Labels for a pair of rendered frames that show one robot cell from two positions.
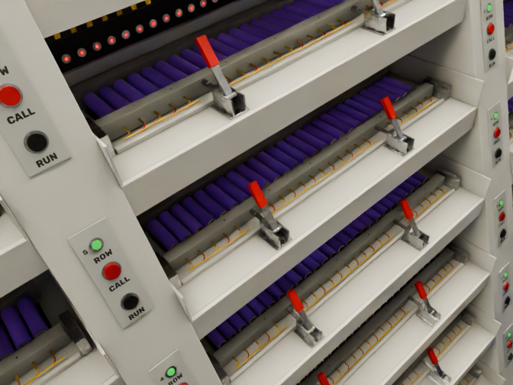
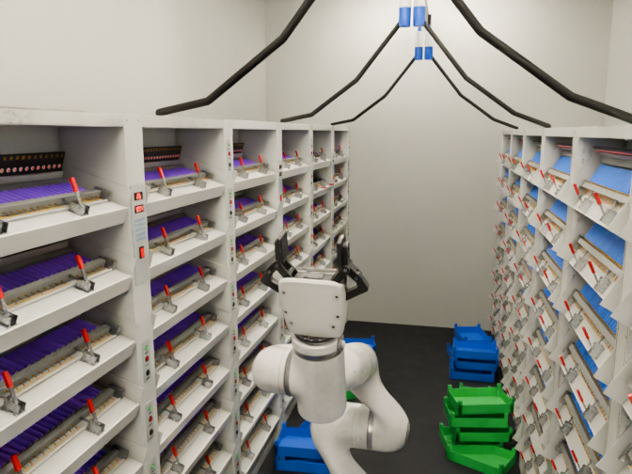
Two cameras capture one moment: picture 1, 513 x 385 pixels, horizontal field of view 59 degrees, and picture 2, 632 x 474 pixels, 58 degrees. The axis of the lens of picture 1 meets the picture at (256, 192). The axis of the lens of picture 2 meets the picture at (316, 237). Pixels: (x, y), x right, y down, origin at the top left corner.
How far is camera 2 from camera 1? 0.91 m
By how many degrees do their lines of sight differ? 49
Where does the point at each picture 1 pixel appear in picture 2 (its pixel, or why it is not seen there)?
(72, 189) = not seen: outside the picture
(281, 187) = (23, 459)
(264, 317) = not seen: outside the picture
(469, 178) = (134, 450)
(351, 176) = (67, 450)
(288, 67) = (41, 384)
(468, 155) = (134, 434)
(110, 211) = not seen: outside the picture
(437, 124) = (117, 414)
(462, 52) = (132, 371)
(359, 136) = (71, 423)
